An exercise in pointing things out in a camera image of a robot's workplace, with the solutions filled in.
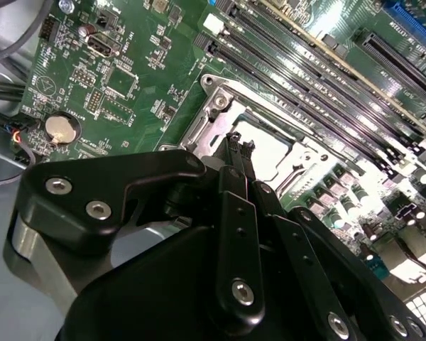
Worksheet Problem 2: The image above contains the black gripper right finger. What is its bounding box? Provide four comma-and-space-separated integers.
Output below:
241, 141, 426, 341

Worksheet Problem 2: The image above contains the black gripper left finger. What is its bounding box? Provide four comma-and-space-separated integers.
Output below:
5, 133, 267, 337

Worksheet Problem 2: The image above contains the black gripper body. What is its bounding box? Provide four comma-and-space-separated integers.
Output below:
62, 223, 329, 341

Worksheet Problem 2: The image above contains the metal socket cover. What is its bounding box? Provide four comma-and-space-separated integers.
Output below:
190, 83, 333, 191

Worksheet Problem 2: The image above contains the silver CPU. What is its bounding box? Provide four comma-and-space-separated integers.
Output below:
232, 113, 295, 178

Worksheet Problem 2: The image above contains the metal locking lever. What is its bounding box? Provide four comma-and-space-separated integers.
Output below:
212, 74, 345, 153

